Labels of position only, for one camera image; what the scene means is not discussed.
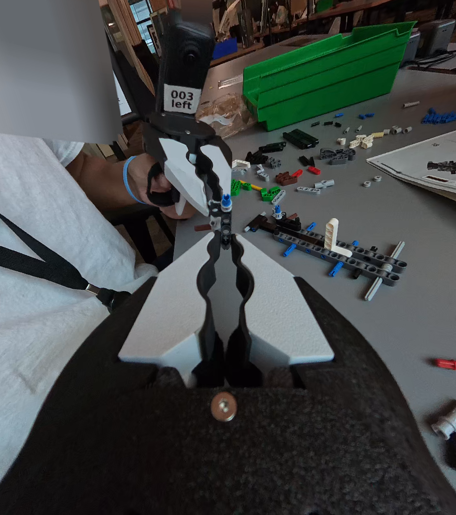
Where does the pile of blue lego pins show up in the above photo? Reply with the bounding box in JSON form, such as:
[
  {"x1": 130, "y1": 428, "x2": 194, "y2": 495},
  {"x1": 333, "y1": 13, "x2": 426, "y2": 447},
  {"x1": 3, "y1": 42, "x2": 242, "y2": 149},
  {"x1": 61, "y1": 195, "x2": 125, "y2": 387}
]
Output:
[{"x1": 421, "y1": 108, "x2": 456, "y2": 124}]

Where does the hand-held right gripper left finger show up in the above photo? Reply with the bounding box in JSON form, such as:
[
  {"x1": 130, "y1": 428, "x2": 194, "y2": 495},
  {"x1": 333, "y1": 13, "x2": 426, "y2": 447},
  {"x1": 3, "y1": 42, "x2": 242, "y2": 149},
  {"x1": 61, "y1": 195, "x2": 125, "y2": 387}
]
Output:
[{"x1": 118, "y1": 232, "x2": 226, "y2": 388}]

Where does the person's left forearm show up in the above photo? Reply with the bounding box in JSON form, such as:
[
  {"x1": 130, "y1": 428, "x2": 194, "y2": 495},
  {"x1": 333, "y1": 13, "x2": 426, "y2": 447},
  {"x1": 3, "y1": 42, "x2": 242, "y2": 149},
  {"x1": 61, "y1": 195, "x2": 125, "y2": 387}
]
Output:
[{"x1": 66, "y1": 152, "x2": 140, "y2": 211}]

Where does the black lego panel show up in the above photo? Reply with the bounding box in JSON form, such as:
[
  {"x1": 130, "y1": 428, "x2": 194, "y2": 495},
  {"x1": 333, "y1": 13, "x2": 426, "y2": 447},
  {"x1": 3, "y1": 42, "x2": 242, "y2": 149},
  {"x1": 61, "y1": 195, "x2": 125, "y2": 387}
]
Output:
[{"x1": 282, "y1": 129, "x2": 319, "y2": 148}]

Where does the person's white t-shirt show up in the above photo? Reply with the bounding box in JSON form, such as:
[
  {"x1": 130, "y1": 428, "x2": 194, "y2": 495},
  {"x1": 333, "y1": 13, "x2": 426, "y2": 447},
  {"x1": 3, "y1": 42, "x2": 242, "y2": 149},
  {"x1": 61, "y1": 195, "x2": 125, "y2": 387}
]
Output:
[{"x1": 0, "y1": 130, "x2": 160, "y2": 479}]

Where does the grey box device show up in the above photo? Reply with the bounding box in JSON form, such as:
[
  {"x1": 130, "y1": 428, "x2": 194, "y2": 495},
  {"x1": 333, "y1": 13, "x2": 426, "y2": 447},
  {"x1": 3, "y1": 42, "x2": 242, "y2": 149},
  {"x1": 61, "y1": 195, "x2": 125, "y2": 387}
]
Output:
[{"x1": 403, "y1": 19, "x2": 456, "y2": 63}]

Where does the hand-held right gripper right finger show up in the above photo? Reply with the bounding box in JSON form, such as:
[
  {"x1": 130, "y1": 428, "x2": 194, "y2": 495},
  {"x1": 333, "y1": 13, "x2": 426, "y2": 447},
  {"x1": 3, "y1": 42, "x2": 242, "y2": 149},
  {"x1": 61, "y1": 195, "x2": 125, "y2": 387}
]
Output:
[{"x1": 225, "y1": 233, "x2": 335, "y2": 388}]

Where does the black table frame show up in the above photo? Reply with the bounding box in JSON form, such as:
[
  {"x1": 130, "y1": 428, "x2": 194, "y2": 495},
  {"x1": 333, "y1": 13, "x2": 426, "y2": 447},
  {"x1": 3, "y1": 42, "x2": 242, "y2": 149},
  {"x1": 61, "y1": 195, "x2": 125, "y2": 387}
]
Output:
[{"x1": 103, "y1": 201, "x2": 177, "y2": 271}]

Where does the group of cream lego pieces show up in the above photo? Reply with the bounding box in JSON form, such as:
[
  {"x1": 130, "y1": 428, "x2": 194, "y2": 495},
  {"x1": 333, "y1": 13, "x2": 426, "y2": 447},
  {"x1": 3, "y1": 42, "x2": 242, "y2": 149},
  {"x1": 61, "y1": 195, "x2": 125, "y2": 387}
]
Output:
[{"x1": 337, "y1": 132, "x2": 385, "y2": 150}]

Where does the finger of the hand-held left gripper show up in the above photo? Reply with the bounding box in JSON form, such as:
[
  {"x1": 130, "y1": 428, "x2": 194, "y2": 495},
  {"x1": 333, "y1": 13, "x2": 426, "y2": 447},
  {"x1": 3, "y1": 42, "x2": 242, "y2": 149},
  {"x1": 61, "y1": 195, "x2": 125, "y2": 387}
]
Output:
[
  {"x1": 159, "y1": 138, "x2": 211, "y2": 218},
  {"x1": 196, "y1": 143, "x2": 233, "y2": 204}
]

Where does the long grey lego beam assembly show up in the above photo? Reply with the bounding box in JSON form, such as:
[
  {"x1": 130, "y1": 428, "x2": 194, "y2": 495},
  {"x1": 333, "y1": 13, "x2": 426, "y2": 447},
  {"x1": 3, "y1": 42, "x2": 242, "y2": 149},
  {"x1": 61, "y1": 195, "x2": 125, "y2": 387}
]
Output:
[{"x1": 244, "y1": 205, "x2": 408, "y2": 301}]

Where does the black lanyard strap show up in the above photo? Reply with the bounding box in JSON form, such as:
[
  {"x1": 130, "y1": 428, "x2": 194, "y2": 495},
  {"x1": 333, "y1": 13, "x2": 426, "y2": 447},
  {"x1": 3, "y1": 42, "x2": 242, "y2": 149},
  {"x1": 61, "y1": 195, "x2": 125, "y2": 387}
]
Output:
[{"x1": 0, "y1": 183, "x2": 100, "y2": 292}]

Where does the clear plastic bag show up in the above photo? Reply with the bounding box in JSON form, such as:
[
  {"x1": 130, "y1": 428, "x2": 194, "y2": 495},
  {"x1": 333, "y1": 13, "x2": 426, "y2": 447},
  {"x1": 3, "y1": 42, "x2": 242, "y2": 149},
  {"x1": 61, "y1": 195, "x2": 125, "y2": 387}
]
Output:
[{"x1": 196, "y1": 93, "x2": 265, "y2": 139}]

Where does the person's left hand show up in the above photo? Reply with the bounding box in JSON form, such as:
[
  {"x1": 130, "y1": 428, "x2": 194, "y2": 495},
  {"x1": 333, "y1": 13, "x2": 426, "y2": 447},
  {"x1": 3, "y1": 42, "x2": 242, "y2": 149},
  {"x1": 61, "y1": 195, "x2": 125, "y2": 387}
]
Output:
[{"x1": 126, "y1": 154, "x2": 197, "y2": 220}]

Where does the light grey lego connector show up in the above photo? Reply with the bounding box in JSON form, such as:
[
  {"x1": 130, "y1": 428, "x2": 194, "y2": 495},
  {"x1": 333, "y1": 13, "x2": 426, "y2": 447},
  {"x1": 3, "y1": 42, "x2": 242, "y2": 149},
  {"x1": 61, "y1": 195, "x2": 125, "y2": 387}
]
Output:
[{"x1": 431, "y1": 400, "x2": 456, "y2": 439}]

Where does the blue box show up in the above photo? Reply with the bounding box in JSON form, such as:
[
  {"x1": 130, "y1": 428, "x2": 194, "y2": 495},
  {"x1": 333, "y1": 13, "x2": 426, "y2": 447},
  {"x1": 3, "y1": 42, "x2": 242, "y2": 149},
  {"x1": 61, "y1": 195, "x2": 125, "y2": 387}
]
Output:
[{"x1": 211, "y1": 38, "x2": 237, "y2": 62}]

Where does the dark grey lego frame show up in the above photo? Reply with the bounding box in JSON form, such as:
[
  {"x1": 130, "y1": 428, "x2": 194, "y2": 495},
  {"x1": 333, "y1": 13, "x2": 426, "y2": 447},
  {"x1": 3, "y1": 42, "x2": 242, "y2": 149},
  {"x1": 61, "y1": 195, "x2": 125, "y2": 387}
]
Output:
[{"x1": 319, "y1": 147, "x2": 357, "y2": 166}]

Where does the blue wristband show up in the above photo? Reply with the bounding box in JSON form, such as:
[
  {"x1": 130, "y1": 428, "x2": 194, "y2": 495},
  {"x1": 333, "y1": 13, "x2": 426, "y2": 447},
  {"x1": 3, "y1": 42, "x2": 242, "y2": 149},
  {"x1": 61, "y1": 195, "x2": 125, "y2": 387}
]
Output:
[{"x1": 122, "y1": 155, "x2": 148, "y2": 204}]

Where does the lego instruction booklet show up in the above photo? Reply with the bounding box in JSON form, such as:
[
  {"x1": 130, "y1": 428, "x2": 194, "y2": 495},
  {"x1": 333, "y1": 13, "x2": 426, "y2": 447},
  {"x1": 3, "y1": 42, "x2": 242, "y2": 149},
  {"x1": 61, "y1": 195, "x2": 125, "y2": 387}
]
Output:
[{"x1": 367, "y1": 121, "x2": 456, "y2": 216}]

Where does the black badge reel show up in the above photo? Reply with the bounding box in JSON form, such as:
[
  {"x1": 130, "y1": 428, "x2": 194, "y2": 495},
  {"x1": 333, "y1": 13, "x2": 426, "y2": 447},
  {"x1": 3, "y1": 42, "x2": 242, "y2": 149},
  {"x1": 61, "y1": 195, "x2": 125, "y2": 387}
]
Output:
[{"x1": 87, "y1": 283, "x2": 132, "y2": 313}]

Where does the green plastic bin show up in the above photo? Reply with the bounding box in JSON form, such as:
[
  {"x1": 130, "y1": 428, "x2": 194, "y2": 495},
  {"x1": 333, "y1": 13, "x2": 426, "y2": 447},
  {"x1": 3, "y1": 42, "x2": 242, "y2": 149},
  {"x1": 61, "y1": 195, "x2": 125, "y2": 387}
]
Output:
[{"x1": 242, "y1": 21, "x2": 418, "y2": 132}]

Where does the small lego pin assembly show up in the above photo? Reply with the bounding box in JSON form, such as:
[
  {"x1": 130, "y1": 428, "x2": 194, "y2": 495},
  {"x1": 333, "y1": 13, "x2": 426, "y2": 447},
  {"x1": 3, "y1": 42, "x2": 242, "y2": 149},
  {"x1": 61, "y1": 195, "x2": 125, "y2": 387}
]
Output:
[{"x1": 194, "y1": 194, "x2": 234, "y2": 252}]

